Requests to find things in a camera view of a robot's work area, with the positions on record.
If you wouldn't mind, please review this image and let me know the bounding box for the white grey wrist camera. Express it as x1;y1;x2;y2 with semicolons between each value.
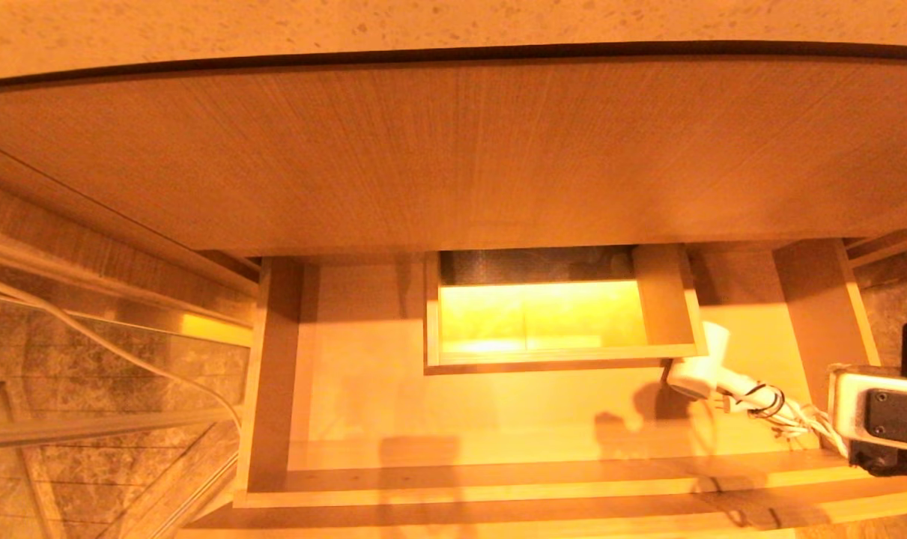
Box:
828;365;907;450

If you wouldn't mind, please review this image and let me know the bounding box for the thin white cable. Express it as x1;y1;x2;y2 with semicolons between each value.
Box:
0;268;243;429

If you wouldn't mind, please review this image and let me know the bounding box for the wooden drawer with cutout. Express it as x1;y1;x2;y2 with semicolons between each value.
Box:
176;238;907;539

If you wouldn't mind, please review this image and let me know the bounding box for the white hair dryer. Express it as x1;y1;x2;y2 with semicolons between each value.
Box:
664;322;757;411

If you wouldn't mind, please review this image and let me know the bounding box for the wooden vanity cabinet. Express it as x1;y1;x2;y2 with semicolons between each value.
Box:
0;46;907;261

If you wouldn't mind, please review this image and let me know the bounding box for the black cord strap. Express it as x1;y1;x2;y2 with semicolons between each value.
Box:
747;383;786;417

